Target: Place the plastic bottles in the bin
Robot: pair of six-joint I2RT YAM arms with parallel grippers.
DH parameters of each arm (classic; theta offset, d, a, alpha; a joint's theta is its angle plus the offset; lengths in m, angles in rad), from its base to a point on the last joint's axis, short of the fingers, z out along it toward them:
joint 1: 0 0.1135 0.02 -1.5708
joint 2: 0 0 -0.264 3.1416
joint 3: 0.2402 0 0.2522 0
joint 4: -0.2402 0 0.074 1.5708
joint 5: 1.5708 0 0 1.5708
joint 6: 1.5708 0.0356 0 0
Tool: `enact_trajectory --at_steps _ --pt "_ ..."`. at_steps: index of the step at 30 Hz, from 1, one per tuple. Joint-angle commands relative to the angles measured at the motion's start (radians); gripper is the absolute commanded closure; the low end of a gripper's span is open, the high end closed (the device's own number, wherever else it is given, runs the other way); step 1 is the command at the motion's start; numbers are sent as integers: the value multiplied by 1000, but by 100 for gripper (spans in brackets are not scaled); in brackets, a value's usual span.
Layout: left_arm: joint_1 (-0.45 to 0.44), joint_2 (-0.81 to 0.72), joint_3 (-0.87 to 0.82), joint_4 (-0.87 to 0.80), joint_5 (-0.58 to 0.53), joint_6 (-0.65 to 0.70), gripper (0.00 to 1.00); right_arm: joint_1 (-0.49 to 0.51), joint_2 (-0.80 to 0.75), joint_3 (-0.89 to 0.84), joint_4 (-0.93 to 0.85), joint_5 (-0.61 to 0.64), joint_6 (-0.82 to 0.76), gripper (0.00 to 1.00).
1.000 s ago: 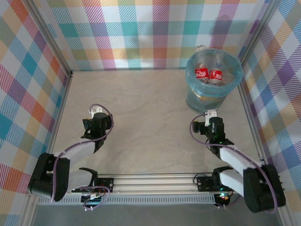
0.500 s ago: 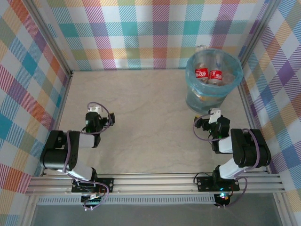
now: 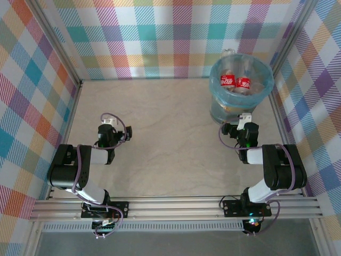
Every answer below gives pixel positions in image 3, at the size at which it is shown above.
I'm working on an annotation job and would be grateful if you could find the grey slotted cable duct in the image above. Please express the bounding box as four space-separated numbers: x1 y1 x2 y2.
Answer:
42 223 245 233

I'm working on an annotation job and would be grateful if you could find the controller board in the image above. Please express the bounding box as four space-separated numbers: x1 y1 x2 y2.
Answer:
241 218 263 235
92 219 119 233

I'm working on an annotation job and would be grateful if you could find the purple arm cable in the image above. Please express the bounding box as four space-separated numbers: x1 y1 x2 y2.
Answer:
218 124 298 237
71 113 126 239

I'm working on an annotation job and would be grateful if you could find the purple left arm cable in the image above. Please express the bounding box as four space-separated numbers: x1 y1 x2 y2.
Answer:
71 113 126 239

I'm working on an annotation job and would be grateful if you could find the aluminium corner post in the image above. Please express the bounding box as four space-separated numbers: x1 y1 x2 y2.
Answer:
270 0 319 69
31 0 84 90

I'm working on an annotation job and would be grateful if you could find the left controller board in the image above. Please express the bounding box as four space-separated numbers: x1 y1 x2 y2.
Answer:
92 219 119 233

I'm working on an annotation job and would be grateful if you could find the aluminium side rail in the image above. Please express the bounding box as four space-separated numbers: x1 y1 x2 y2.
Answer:
47 81 84 200
269 94 308 198

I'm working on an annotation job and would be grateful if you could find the right controller board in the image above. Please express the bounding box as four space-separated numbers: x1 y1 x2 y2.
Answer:
241 218 263 235

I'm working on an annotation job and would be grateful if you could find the clear cola bottle red label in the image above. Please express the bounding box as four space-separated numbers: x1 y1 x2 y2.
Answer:
220 48 237 90
235 60 252 95

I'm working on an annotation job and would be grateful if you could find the waste bin with blue liner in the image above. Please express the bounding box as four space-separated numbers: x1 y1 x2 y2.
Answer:
209 52 275 126

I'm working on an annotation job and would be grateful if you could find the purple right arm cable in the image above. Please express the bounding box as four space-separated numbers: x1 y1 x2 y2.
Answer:
218 124 298 237

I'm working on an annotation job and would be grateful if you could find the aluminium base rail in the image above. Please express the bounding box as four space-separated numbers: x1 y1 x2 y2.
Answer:
29 196 324 222

